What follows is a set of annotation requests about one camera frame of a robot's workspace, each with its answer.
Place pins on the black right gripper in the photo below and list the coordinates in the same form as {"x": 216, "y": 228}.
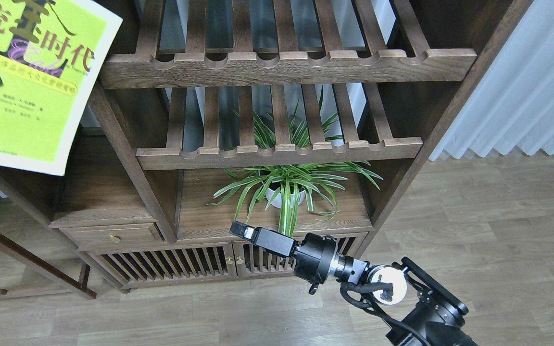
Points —
{"x": 316, "y": 257}

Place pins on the yellow green book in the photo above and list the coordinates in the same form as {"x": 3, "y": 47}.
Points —
{"x": 51, "y": 52}

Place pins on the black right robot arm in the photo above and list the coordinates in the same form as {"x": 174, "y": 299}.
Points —
{"x": 417, "y": 309}

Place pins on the white plant pot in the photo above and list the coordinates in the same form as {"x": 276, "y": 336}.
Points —
{"x": 273, "y": 195}

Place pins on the green spider plant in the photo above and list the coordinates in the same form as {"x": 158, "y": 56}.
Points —
{"x": 319, "y": 180}

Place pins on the brass drawer knob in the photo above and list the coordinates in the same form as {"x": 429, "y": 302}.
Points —
{"x": 114, "y": 238}

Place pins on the dark wooden bookshelf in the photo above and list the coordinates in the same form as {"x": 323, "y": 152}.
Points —
{"x": 244, "y": 92}

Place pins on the white curtain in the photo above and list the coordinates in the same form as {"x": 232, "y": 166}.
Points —
{"x": 512, "y": 108}

